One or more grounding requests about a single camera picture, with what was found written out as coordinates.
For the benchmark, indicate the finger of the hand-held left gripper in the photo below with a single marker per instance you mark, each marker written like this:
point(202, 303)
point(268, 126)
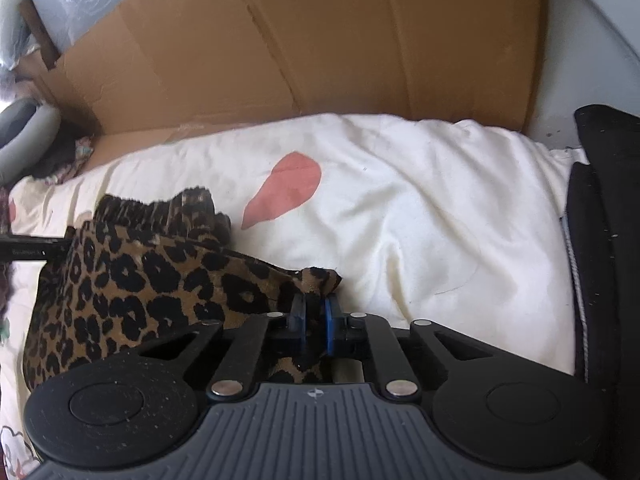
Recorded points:
point(30, 249)

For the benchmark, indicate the leopard print skirt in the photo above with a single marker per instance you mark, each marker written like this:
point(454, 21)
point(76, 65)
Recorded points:
point(150, 280)

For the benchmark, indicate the cream bear print bed sheet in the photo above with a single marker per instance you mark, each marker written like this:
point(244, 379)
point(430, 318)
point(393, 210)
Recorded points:
point(425, 210)

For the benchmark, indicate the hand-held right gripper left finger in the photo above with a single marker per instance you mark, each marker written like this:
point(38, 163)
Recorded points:
point(299, 325)

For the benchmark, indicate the clear plastic bag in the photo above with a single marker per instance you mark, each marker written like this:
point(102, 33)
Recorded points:
point(65, 5)

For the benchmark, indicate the dark crumpled clothes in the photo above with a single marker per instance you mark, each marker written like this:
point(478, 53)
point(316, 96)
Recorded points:
point(62, 160)

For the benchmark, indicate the flat cardboard sheet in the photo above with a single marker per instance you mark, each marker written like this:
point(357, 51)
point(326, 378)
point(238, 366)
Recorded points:
point(325, 45)

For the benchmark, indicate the stack of black folded clothes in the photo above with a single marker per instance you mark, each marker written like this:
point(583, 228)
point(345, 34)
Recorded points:
point(610, 260)

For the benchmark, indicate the grey neck pillow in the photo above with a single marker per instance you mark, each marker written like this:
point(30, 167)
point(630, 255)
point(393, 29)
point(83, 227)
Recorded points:
point(25, 135)

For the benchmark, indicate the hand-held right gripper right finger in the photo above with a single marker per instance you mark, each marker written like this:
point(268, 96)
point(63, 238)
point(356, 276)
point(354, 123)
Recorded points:
point(330, 327)

